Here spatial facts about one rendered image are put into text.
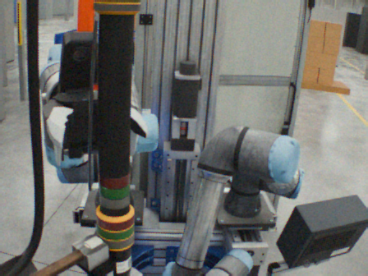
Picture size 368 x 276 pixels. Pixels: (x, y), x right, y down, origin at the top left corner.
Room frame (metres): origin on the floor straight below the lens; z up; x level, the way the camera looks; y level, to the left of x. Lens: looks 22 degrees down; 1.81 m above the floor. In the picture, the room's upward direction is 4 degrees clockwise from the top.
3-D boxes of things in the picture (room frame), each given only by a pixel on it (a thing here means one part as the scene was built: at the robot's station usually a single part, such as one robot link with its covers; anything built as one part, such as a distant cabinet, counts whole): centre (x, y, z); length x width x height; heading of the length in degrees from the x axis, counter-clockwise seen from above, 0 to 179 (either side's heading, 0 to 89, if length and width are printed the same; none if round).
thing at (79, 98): (0.48, 0.15, 1.63); 0.12 x 0.08 x 0.09; 29
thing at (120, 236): (0.34, 0.07, 1.55); 0.04 x 0.04 x 0.01
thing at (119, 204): (0.34, 0.07, 1.59); 0.03 x 0.03 x 0.01
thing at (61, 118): (0.37, 0.14, 1.64); 0.09 x 0.03 x 0.06; 7
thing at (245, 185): (1.21, -0.26, 1.20); 0.13 x 0.12 x 0.14; 64
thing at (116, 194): (0.34, 0.07, 1.61); 0.03 x 0.03 x 0.01
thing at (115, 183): (0.34, 0.07, 1.62); 0.03 x 0.03 x 0.01
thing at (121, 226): (0.34, 0.07, 1.57); 0.04 x 0.04 x 0.01
